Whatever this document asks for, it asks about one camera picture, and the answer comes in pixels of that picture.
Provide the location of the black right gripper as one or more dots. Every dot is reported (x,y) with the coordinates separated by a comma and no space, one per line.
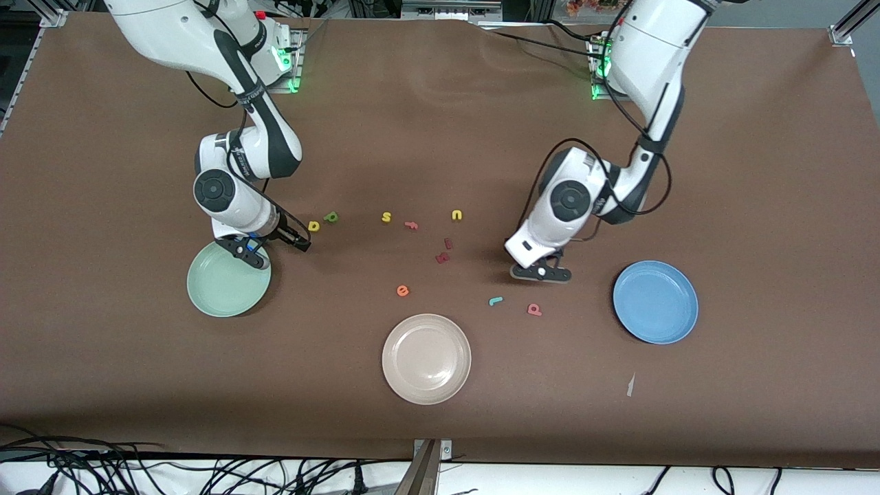
(287,234)

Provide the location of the green foam letter p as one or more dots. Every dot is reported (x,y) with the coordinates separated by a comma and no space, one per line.
(328,219)

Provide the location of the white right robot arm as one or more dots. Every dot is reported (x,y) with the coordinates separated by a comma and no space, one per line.
(172,27)

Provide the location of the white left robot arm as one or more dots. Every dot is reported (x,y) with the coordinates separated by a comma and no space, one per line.
(653,48)

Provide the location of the light green plate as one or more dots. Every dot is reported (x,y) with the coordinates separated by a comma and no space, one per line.
(223,285)

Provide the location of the blue plate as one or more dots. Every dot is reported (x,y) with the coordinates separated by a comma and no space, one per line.
(655,302)

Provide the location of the small white paper scrap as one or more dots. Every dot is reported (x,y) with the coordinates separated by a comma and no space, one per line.
(630,385)

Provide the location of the beige plate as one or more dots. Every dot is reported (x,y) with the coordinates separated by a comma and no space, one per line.
(426,359)

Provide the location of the brown table cover sheet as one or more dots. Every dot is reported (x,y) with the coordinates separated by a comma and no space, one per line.
(440,137)

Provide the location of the orange artificial flowers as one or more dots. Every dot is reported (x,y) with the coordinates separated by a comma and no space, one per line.
(591,5)

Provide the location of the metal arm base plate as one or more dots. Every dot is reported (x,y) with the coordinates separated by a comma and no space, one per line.
(598,95)
(300,65)

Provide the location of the silver mounting bracket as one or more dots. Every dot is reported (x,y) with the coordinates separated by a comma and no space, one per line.
(445,450)

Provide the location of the grey metal post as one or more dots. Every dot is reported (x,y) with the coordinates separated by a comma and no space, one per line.
(419,474)

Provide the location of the grey metal equipment frame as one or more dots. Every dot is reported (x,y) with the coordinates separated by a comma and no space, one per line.
(450,10)

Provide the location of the aluminium frame profile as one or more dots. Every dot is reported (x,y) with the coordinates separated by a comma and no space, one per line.
(840,33)
(53,18)

